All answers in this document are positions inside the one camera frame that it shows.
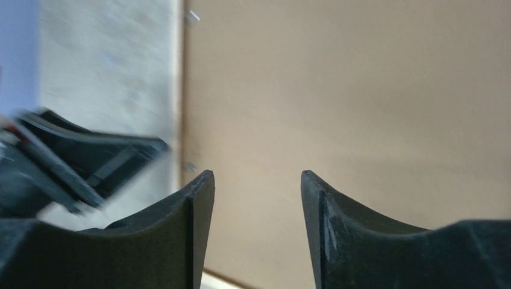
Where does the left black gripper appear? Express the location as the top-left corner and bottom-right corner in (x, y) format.
(1, 110), (169, 218)

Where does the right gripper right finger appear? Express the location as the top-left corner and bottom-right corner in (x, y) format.
(301, 170), (510, 288)

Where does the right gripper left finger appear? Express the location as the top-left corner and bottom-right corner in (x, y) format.
(1, 170), (215, 288)

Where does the brown backing board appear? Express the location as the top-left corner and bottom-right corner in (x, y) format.
(183, 1), (510, 288)

